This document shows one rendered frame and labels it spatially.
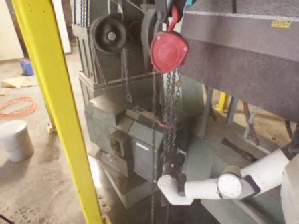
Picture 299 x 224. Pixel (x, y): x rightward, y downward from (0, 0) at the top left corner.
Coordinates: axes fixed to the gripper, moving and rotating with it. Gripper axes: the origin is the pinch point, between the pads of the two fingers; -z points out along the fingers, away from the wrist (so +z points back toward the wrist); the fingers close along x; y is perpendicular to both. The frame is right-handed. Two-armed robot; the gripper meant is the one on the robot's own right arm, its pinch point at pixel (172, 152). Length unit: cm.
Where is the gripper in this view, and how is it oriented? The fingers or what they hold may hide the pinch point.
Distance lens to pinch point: 101.1
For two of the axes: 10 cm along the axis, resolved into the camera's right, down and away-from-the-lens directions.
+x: 9.9, 0.7, -1.2
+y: 0.0, -8.6, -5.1
